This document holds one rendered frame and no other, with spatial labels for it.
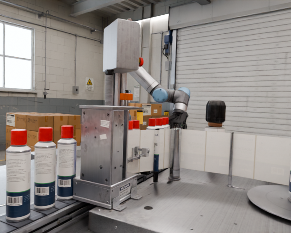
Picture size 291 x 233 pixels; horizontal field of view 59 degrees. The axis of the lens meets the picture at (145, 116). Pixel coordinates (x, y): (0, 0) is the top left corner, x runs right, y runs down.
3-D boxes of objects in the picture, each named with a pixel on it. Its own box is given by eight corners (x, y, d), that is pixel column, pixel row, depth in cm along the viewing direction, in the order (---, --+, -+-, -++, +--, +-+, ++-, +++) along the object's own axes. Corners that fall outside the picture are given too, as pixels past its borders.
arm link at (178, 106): (172, 102, 145) (176, 109, 151) (170, 109, 143) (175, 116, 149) (185, 102, 141) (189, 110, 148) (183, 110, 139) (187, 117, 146)
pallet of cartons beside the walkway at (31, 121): (81, 164, 467) (82, 115, 462) (38, 173, 401) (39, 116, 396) (45, 154, 541) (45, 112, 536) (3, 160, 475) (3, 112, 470)
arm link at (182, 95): (177, 92, 155) (191, 94, 153) (173, 107, 151) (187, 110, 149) (176, 84, 148) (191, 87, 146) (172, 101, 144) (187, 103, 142)
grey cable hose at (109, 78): (108, 121, 103) (110, 69, 102) (101, 121, 105) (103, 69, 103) (113, 121, 106) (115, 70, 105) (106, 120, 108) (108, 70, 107)
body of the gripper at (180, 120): (181, 130, 134) (185, 109, 139) (166, 128, 138) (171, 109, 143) (184, 136, 140) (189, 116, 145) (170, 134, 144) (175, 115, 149)
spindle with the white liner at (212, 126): (221, 174, 104) (225, 100, 102) (199, 170, 108) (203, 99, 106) (225, 169, 111) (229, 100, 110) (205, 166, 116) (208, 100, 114)
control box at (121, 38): (116, 68, 98) (117, 17, 97) (102, 72, 114) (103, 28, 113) (139, 70, 103) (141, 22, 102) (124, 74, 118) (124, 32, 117)
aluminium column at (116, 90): (115, 174, 116) (119, 23, 113) (107, 172, 118) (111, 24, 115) (120, 172, 120) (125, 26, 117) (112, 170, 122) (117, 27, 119)
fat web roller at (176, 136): (178, 181, 92) (180, 129, 91) (166, 179, 94) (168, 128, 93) (182, 178, 96) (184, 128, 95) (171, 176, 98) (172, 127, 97)
